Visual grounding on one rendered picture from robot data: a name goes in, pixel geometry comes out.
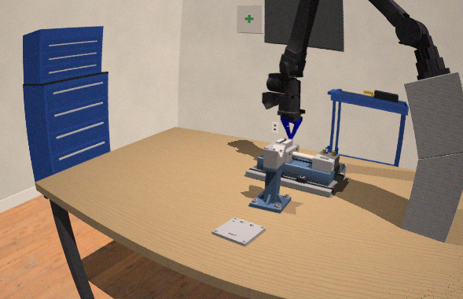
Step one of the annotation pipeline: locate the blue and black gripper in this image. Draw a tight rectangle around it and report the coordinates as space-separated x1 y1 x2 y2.
277 94 305 139

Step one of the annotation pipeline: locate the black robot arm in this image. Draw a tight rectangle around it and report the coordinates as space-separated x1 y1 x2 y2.
262 0 450 112

